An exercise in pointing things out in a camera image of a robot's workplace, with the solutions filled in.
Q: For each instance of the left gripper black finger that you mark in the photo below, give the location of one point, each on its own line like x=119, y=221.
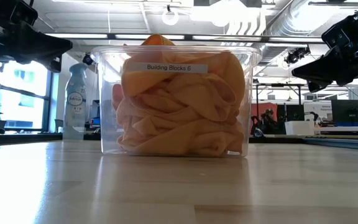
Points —
x=56, y=66
x=39, y=46

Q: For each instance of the plastic water bottle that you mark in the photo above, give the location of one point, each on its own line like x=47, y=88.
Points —
x=75, y=102

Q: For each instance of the black ceiling spotlight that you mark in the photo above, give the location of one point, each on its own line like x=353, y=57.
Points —
x=297, y=55

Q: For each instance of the orange microfiber towel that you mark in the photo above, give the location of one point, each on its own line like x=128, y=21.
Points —
x=157, y=40
x=179, y=105
x=182, y=141

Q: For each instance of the white box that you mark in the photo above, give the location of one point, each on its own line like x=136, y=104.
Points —
x=299, y=128

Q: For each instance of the black monitor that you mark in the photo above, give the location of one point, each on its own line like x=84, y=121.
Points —
x=350, y=110

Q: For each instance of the red panel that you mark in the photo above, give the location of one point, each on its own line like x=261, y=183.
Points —
x=261, y=109

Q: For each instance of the silver ventilation duct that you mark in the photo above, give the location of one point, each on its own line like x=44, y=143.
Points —
x=291, y=21

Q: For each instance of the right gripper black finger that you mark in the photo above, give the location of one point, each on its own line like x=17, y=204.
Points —
x=331, y=67
x=317, y=86

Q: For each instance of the clear plastic bin, white label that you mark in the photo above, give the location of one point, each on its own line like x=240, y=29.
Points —
x=107, y=93

